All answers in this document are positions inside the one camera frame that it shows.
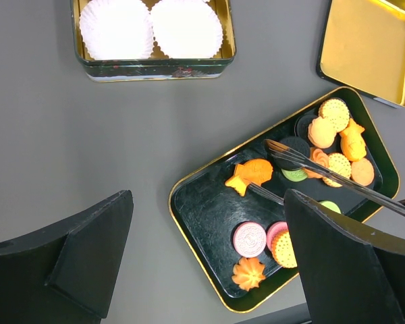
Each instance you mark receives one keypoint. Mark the white paper cup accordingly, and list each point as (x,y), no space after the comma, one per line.
(117,30)
(186,29)

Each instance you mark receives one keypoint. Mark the white paper cup front right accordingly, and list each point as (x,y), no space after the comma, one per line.
(186,29)

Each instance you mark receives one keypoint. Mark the orange round bumpy cookie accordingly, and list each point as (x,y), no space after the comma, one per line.
(322,132)

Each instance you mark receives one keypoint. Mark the gold tin lid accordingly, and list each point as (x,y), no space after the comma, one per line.
(363,47)

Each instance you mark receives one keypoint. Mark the dark green cookie tin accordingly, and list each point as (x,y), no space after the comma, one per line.
(158,66)

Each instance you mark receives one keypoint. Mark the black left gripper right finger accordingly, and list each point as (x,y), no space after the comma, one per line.
(350,272)

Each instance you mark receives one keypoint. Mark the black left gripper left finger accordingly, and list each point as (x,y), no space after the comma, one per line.
(66,272)

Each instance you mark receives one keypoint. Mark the green macaron cookie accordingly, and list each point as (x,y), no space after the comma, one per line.
(331,205)
(297,175)

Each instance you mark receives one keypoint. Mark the yellow dotted cracker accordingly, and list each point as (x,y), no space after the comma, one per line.
(337,112)
(339,164)

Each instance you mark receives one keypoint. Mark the orange fish cookie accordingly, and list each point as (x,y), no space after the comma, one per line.
(352,143)
(257,171)

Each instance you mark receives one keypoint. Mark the black sandwich cookie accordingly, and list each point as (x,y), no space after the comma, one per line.
(302,124)
(294,143)

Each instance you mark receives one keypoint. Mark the yellow dotted cracker cookie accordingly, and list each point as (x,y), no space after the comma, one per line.
(282,250)

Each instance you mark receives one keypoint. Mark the metal tongs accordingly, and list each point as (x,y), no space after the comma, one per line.
(368,193)

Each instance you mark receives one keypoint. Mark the pink sandwich cookie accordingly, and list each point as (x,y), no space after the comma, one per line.
(249,239)
(274,230)

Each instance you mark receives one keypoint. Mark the yellow dotted cracker middle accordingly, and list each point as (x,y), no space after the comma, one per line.
(339,164)

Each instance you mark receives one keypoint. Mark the orange rose cookie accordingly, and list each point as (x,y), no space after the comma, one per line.
(318,157)

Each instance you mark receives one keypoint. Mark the yellow dotted cracker top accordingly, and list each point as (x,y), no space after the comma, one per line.
(337,112)

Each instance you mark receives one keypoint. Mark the black gold-rimmed tray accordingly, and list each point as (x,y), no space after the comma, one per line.
(207,212)

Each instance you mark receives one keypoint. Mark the orange star piped cookie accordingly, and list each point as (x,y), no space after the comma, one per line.
(248,273)

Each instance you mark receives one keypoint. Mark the plain orange round cookie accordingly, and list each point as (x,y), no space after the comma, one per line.
(362,172)

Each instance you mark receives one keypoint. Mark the white paper cup front left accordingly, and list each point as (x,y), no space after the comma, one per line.
(117,30)

